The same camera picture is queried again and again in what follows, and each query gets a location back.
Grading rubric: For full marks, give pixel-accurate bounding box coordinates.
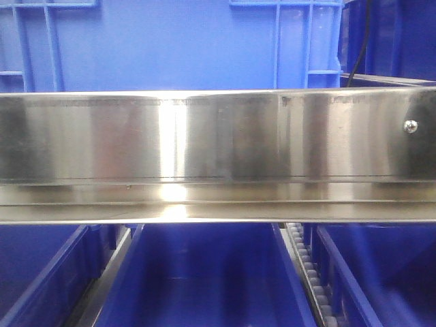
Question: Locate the large light blue bin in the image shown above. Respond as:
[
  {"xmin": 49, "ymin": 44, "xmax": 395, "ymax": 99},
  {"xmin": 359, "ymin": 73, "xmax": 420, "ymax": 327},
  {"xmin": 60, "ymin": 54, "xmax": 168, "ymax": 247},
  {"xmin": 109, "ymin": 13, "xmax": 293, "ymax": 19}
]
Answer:
[{"xmin": 1, "ymin": 1, "xmax": 343, "ymax": 92}]

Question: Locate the white roller track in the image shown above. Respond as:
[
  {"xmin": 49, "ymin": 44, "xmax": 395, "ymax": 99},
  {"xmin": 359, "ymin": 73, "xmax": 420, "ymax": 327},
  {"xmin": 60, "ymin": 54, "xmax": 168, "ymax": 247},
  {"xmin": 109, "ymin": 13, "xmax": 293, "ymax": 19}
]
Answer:
[{"xmin": 283, "ymin": 223, "xmax": 339, "ymax": 327}]

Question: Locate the dark blue bin lower middle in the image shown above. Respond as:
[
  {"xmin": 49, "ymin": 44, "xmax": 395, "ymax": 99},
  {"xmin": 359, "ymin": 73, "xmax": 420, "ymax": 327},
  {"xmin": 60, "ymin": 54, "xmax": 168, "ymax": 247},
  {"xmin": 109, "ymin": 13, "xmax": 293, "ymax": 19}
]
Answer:
[{"xmin": 96, "ymin": 223, "xmax": 315, "ymax": 326}]

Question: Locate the dark blue bin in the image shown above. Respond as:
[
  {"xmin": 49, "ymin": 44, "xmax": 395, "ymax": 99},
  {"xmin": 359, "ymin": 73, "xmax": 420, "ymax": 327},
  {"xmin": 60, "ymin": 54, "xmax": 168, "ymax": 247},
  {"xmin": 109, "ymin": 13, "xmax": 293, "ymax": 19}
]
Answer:
[
  {"xmin": 339, "ymin": 1, "xmax": 435, "ymax": 80},
  {"xmin": 303, "ymin": 223, "xmax": 435, "ymax": 326},
  {"xmin": 96, "ymin": 223, "xmax": 315, "ymax": 326},
  {"xmin": 1, "ymin": 225, "xmax": 123, "ymax": 326}
]

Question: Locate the dark blue bin lower right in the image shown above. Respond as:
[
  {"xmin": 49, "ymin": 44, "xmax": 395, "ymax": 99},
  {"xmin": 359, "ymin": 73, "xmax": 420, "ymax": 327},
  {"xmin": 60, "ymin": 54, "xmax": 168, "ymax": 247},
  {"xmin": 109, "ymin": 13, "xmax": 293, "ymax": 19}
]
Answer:
[{"xmin": 303, "ymin": 223, "xmax": 435, "ymax": 326}]

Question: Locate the dark blue bin lower left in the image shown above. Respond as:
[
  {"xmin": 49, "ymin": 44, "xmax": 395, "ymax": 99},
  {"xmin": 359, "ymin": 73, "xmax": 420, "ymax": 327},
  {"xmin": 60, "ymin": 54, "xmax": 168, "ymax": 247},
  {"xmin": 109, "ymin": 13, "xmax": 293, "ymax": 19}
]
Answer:
[{"xmin": 1, "ymin": 225, "xmax": 123, "ymax": 326}]

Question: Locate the dark blue bin upper right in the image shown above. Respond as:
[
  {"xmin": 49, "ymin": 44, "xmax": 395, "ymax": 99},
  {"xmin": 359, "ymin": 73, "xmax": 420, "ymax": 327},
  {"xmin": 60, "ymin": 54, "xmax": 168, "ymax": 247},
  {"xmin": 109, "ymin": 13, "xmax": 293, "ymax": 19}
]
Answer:
[{"xmin": 339, "ymin": 1, "xmax": 435, "ymax": 80}]

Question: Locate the stainless steel shelf rail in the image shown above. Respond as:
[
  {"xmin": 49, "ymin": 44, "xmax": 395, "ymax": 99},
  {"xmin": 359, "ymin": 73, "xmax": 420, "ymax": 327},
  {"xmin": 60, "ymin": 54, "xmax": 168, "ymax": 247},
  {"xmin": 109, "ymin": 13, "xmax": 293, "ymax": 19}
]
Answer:
[{"xmin": 1, "ymin": 75, "xmax": 435, "ymax": 225}]

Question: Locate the rail screw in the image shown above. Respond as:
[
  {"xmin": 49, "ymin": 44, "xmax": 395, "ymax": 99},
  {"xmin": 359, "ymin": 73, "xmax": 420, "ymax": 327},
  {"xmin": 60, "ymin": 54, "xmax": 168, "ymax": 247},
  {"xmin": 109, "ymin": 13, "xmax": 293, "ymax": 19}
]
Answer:
[{"xmin": 403, "ymin": 119, "xmax": 419, "ymax": 134}]

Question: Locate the black cable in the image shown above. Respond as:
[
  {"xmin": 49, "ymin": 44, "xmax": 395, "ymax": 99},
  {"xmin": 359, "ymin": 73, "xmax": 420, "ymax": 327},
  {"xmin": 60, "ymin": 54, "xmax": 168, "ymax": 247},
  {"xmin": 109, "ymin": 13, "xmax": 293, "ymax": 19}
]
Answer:
[{"xmin": 346, "ymin": 0, "xmax": 373, "ymax": 88}]

